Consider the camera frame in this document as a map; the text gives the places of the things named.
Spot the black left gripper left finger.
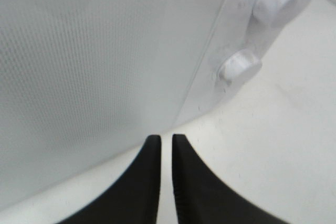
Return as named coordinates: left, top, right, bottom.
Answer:
left=62, top=135, right=161, bottom=223

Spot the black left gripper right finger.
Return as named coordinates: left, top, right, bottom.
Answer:
left=172, top=134, right=284, bottom=223

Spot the white timer knob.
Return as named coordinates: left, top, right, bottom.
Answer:
left=218, top=49, right=263, bottom=85

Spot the white microwave door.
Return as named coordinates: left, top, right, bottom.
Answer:
left=1, top=0, right=224, bottom=208

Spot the white microwave oven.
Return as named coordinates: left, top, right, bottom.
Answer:
left=176, top=0, right=298, bottom=125

